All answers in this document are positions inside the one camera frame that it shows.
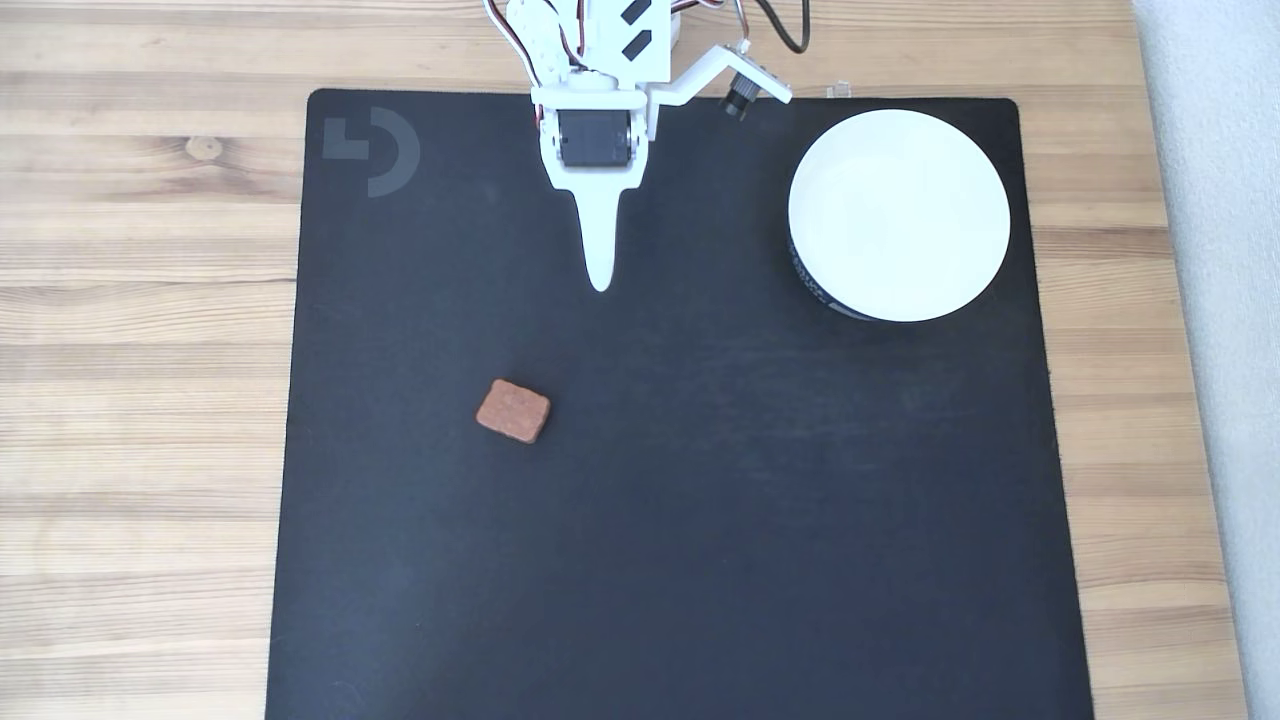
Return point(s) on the brown rectangular toy block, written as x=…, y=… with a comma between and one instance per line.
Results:
x=513, y=410

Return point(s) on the black mouse mat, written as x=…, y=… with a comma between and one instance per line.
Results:
x=700, y=500

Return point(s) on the gripper camera module with mount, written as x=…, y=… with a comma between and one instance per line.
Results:
x=735, y=85

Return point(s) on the white round plate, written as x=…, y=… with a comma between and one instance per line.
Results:
x=900, y=215

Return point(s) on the small clear plastic piece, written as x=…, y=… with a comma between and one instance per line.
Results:
x=838, y=89

